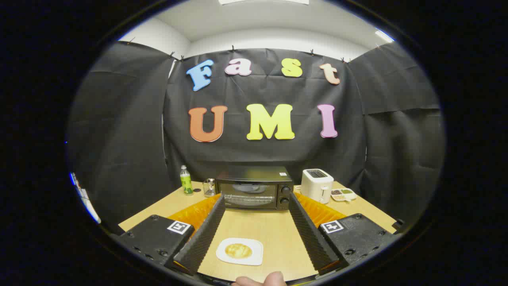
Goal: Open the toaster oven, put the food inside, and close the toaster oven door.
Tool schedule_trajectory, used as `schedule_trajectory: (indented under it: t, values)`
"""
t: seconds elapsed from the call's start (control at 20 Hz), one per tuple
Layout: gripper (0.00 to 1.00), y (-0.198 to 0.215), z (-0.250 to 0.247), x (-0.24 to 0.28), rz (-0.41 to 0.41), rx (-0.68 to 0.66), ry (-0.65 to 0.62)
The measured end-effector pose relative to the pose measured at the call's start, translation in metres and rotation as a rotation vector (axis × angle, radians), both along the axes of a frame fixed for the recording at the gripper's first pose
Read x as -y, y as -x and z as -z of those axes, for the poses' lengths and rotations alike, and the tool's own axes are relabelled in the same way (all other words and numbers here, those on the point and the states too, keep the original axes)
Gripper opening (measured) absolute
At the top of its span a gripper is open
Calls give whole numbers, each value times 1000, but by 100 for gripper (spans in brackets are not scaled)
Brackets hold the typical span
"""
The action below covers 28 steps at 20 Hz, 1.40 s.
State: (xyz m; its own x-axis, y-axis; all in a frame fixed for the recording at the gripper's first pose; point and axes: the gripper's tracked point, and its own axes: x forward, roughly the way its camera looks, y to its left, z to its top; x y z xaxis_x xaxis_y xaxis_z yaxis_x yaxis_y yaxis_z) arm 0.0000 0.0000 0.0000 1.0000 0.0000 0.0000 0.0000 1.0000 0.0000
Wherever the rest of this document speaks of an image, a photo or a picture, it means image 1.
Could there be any white square plate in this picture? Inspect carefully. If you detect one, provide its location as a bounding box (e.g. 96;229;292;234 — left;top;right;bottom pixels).
216;238;264;266

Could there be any divided white snack dish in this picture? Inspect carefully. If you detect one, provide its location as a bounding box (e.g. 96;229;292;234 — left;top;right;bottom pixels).
331;188;358;202

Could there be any long ceiling light panel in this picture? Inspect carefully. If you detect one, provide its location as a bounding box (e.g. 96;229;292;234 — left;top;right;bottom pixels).
218;0;310;5

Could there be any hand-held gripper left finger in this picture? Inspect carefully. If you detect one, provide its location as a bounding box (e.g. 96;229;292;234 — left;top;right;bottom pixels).
113;193;227;276

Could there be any green label plastic bottle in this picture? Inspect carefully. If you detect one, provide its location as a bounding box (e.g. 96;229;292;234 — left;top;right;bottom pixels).
180;165;194;196

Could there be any golden round bread bun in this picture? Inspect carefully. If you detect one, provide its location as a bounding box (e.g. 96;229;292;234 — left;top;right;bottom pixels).
225;243;253;259

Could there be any black toaster oven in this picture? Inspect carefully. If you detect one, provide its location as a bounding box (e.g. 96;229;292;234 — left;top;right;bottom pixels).
216;166;294;211

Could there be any white pop-up toaster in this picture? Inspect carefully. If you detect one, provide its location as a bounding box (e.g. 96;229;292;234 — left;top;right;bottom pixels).
300;169;335;205

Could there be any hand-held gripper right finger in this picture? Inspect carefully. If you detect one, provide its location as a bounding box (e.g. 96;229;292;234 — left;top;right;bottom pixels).
288;192;401;275

